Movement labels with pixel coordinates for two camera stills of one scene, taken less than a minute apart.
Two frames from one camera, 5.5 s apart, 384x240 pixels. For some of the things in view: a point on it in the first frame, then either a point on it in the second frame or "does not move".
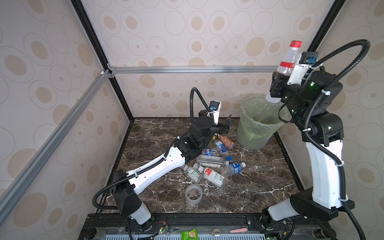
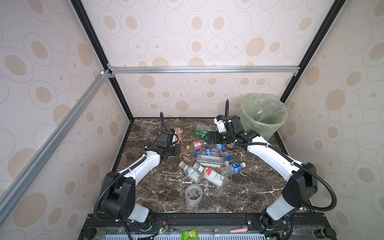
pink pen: (239, 230) does not move
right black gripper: (279, 83) to (216, 140)
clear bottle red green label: (210, 175) does not move
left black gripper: (219, 129) to (177, 151)
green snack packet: (190, 235) does not move
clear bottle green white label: (195, 175) does not move
